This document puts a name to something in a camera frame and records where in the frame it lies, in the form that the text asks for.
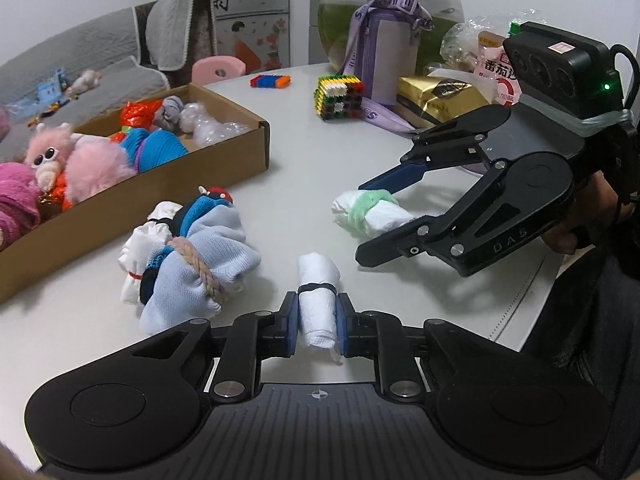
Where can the clear plastic wrap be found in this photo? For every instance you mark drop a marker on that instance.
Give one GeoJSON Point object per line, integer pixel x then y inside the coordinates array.
{"type": "Point", "coordinates": [222, 132]}

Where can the pink plastic chair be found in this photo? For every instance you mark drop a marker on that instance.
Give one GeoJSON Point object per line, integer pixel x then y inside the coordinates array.
{"type": "Point", "coordinates": [217, 67]}

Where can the light blue cloth bundle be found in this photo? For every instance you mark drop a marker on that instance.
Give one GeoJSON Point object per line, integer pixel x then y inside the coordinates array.
{"type": "Point", "coordinates": [215, 245]}

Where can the brown cardboard box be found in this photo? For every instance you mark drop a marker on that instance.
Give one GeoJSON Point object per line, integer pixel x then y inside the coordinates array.
{"type": "Point", "coordinates": [200, 170]}

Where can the gold foil packet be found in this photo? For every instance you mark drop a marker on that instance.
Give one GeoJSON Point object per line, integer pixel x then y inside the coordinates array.
{"type": "Point", "coordinates": [440, 95]}

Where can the pink plush toy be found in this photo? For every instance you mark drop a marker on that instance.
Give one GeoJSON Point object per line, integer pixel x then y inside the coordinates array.
{"type": "Point", "coordinates": [90, 160]}

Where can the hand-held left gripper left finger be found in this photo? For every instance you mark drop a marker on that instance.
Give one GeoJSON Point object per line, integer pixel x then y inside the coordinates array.
{"type": "Point", "coordinates": [289, 327]}

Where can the small plush doll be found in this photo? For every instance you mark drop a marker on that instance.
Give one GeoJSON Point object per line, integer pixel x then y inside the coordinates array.
{"type": "Point", "coordinates": [85, 81]}

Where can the pink white sauce packet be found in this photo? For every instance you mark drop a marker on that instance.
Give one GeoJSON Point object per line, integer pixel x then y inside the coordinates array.
{"type": "Point", "coordinates": [495, 67]}

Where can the blue rolled sock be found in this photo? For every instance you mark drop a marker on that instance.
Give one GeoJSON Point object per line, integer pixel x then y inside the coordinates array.
{"type": "Point", "coordinates": [155, 150]}

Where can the clear plastic bag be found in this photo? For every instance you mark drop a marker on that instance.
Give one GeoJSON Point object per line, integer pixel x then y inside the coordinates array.
{"type": "Point", "coordinates": [465, 35]}

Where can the white cloth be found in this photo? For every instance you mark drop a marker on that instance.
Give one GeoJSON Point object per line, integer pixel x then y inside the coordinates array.
{"type": "Point", "coordinates": [317, 310]}

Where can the colourful block bar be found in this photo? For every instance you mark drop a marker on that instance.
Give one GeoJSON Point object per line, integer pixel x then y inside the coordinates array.
{"type": "Point", "coordinates": [270, 81]}

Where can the small orange blue toys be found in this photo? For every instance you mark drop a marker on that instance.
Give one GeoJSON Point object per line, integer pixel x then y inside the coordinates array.
{"type": "Point", "coordinates": [47, 112]}

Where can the grey sofa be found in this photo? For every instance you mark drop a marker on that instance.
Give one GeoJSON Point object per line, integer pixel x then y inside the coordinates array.
{"type": "Point", "coordinates": [90, 35]}

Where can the glass fish bowl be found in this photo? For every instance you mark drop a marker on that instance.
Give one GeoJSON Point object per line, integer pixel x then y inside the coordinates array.
{"type": "Point", "coordinates": [340, 25]}

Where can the white sock bundle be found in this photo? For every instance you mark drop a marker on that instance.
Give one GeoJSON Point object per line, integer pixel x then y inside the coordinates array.
{"type": "Point", "coordinates": [145, 245]}

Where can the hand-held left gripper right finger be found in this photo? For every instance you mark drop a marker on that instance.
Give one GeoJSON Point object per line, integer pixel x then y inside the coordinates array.
{"type": "Point", "coordinates": [342, 327]}

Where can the person's right hand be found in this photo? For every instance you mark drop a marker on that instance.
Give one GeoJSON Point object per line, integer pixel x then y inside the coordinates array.
{"type": "Point", "coordinates": [585, 215]}

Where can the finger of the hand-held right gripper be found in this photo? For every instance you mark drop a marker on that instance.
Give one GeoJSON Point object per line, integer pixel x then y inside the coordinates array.
{"type": "Point", "coordinates": [385, 250]}
{"type": "Point", "coordinates": [395, 176]}

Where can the grey quilted throw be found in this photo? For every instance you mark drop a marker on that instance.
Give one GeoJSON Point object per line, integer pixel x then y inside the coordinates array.
{"type": "Point", "coordinates": [175, 25]}

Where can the colourful block cube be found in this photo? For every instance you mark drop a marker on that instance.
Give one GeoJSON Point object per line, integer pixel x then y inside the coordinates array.
{"type": "Point", "coordinates": [340, 97]}

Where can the white green sock roll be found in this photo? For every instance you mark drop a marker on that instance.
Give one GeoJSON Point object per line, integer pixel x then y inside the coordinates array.
{"type": "Point", "coordinates": [375, 212]}

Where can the blue cartoon sock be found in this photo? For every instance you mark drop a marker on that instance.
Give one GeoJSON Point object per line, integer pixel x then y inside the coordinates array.
{"type": "Point", "coordinates": [200, 207]}

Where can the purple water bottle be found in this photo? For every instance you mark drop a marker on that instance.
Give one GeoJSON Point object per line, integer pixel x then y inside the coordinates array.
{"type": "Point", "coordinates": [392, 50]}

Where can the red orange crinkled cloth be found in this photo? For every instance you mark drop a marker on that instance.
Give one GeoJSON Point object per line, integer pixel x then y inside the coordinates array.
{"type": "Point", "coordinates": [140, 115]}

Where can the grey sock ball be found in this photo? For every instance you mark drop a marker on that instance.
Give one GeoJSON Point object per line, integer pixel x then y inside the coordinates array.
{"type": "Point", "coordinates": [170, 110]}

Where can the person's dark clothing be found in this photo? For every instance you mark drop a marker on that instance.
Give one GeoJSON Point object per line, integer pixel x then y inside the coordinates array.
{"type": "Point", "coordinates": [600, 335]}

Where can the magenta fluffy cloth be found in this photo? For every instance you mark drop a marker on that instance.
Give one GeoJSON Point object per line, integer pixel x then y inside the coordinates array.
{"type": "Point", "coordinates": [15, 205]}

